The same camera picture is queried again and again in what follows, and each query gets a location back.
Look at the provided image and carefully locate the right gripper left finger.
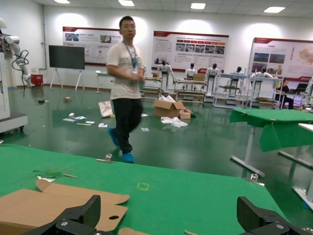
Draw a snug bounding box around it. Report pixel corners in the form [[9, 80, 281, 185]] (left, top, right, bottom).
[[22, 194, 102, 235]]

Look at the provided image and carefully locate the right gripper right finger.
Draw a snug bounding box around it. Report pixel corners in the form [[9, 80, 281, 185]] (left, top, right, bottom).
[[236, 195, 313, 235]]

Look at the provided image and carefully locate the cardboard box with holed lid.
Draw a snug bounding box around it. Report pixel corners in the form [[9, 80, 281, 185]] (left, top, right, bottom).
[[0, 178, 130, 235]]

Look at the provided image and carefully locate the red box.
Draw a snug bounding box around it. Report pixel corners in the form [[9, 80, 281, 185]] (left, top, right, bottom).
[[30, 74, 44, 87]]

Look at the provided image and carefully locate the green felt table cloth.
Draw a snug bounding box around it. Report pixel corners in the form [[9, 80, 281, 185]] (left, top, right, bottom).
[[0, 143, 287, 235]]

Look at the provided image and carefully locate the green cloth covered table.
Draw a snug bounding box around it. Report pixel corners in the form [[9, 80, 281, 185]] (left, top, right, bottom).
[[229, 107, 313, 178]]

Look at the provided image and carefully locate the white table with legs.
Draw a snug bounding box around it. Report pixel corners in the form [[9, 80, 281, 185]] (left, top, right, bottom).
[[277, 123, 313, 211]]

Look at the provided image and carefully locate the white machine cabinet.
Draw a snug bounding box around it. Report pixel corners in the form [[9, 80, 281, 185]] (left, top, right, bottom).
[[0, 52, 28, 134]]

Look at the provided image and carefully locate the white metal rack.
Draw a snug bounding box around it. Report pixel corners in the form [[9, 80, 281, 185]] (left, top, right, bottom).
[[212, 73, 249, 109], [249, 76, 284, 110]]

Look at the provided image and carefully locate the small cardboard carton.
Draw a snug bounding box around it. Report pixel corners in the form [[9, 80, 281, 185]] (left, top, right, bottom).
[[179, 109, 194, 120]]

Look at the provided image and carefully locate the white plastic wrap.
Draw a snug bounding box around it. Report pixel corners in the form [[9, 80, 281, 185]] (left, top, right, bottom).
[[160, 116, 188, 128]]

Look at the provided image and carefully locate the seated person in black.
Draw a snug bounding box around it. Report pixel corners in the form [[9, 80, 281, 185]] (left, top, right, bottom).
[[275, 78, 295, 110]]

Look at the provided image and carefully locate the black laptop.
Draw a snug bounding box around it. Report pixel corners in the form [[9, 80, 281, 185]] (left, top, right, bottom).
[[294, 82, 309, 94]]

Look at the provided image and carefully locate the large open cardboard carton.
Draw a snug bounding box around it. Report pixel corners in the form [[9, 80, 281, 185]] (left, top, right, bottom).
[[153, 98, 186, 119]]

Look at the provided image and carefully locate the walking man, beige shirt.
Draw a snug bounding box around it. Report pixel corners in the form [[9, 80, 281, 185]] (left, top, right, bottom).
[[106, 16, 145, 164]]

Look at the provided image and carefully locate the white humanoid robot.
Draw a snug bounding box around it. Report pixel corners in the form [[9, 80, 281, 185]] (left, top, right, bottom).
[[231, 66, 246, 76], [183, 62, 199, 91], [250, 67, 274, 79], [204, 63, 221, 102], [156, 58, 176, 95]]

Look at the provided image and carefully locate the white desk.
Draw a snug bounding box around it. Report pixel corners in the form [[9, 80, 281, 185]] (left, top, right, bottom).
[[95, 70, 115, 94]]

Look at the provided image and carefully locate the metal workbench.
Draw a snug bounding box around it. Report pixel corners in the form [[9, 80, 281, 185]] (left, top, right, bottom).
[[139, 75, 169, 98], [174, 78, 207, 103]]

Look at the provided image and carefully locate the white packing paper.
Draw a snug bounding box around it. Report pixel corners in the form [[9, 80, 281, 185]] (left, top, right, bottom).
[[158, 94, 177, 103]]

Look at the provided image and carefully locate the black screen on stand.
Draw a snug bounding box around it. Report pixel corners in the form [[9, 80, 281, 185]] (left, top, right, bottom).
[[48, 45, 86, 93]]

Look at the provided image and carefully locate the red-framed wall poster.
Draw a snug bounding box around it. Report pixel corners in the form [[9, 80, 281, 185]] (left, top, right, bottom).
[[62, 26, 123, 67], [151, 30, 230, 73], [248, 37, 313, 83]]

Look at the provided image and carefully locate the grey wall pipe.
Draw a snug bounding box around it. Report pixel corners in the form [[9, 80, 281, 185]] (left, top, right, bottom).
[[40, 4, 48, 71]]

